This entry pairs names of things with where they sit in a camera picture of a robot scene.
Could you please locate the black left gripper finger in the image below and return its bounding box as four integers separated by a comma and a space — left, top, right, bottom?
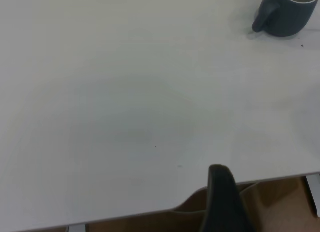
199, 164, 259, 232

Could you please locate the white table frame bracket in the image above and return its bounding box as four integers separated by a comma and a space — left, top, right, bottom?
65, 224, 87, 232

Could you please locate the dark grey ceramic mug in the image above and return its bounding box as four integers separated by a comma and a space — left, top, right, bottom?
251, 0, 320, 38

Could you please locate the brown curved seat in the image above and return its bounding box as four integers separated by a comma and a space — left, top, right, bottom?
172, 181, 318, 232

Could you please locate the white table leg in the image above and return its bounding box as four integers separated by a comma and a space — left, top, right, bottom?
303, 175, 320, 218

